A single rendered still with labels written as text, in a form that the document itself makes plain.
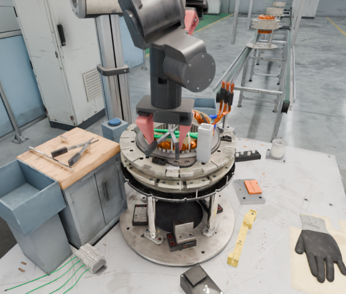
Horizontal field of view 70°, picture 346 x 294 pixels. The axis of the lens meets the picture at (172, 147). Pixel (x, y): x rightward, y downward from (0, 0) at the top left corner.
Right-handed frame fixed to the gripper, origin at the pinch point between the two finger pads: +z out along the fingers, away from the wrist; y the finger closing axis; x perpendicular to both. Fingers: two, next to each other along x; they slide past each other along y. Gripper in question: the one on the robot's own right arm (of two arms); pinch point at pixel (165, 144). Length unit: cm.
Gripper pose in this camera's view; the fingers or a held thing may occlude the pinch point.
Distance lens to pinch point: 51.5
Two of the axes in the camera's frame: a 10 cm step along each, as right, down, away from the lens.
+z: -0.2, 8.4, 5.4
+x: 1.8, -5.3, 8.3
